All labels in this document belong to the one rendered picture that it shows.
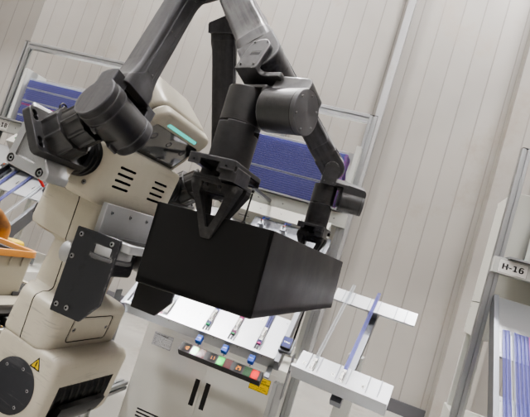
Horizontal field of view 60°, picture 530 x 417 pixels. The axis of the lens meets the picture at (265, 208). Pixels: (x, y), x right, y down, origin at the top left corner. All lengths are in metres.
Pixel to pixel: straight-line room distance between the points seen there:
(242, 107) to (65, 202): 0.52
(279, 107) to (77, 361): 0.65
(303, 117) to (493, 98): 4.68
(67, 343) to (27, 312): 0.10
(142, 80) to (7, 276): 0.65
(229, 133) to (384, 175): 4.32
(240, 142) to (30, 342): 0.60
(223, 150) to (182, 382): 1.79
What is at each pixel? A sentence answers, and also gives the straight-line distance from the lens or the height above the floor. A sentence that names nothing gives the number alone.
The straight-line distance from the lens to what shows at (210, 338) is 1.89.
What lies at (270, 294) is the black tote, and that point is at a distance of 0.63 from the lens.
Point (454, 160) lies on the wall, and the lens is 4.95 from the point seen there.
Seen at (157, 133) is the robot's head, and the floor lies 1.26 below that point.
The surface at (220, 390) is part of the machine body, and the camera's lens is 2.23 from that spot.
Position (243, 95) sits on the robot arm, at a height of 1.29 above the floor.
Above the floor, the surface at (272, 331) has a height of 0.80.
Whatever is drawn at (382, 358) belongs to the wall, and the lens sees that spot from 4.80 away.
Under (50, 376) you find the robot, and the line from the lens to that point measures 0.97.
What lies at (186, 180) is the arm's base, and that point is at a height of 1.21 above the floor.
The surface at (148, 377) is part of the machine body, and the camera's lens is 2.36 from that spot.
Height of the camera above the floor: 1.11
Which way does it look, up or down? 5 degrees up
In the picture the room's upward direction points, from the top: 17 degrees clockwise
